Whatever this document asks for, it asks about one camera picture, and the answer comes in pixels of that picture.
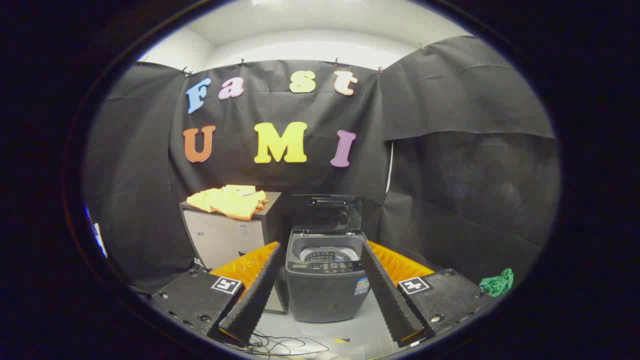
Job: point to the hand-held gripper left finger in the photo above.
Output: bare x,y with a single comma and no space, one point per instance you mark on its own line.
255,295

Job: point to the dark washing machine lid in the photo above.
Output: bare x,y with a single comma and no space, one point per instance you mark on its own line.
327,212

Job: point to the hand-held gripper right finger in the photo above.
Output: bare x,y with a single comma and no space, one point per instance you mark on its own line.
387,295

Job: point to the grey washing machine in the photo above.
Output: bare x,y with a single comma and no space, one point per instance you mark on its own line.
325,295

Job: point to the grey cabinet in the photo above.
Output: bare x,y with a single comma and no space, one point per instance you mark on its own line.
220,237

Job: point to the yellow polo shirt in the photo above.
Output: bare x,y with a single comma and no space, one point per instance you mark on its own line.
230,202

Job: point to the white and blue object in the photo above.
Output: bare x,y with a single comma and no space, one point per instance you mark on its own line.
98,240

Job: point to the black backdrop cloth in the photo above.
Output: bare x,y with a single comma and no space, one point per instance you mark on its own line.
435,165

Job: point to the green cloth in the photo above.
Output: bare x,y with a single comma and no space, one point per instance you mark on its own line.
497,285

